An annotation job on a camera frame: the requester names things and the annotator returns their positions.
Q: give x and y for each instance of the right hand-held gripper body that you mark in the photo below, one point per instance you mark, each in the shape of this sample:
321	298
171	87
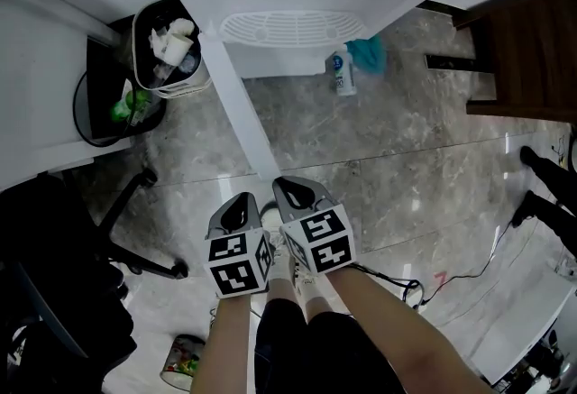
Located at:
322	234

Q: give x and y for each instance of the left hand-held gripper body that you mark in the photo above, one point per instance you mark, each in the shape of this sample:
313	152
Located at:
234	261

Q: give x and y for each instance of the person's left forearm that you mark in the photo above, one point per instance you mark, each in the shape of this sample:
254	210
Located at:
223	347

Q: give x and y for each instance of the person's right forearm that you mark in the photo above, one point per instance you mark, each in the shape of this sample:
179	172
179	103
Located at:
396	338

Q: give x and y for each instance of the dark brown wooden cabinet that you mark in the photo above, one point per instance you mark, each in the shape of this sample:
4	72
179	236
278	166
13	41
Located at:
527	58

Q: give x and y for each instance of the white shoe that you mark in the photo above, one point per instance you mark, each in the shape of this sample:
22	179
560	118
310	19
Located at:
272	221
304	279

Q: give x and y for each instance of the person's left leg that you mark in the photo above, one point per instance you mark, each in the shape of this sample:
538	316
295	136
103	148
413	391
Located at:
281	290

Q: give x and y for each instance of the person's leg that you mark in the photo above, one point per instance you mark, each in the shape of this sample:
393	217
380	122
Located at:
554	173
281	290
547	216
317	304

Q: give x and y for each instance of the person's right leg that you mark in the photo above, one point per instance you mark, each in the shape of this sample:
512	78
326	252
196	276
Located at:
317	304

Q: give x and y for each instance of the clear container colourful items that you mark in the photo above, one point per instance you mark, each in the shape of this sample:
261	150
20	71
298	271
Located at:
182	363

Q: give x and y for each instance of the person's black shorts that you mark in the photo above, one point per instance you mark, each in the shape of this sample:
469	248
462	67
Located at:
306	356

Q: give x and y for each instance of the white bottle blue label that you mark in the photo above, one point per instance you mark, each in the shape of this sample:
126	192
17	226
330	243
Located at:
345	76

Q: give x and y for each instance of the black mesh office chair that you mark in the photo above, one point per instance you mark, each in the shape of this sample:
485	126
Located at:
58	275

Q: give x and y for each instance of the teal cloth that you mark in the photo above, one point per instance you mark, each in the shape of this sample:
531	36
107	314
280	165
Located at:
367	54

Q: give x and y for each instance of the white trash bin black liner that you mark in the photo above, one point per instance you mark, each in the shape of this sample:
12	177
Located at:
180	81

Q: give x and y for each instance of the green plastic bottle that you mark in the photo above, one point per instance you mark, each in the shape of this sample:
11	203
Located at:
128	106

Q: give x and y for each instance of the white slotted drip tray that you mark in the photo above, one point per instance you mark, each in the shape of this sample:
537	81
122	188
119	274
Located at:
293	27

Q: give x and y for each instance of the white table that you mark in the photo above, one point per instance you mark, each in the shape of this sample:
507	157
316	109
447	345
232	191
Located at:
518	329

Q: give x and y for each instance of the white paper cup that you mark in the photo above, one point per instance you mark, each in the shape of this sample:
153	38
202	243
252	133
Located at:
176	50

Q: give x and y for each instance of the crumpled white tissue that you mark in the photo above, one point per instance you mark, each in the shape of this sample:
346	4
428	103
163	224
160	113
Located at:
180	26

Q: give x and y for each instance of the white desk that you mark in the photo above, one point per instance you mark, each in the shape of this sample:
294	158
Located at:
40	90

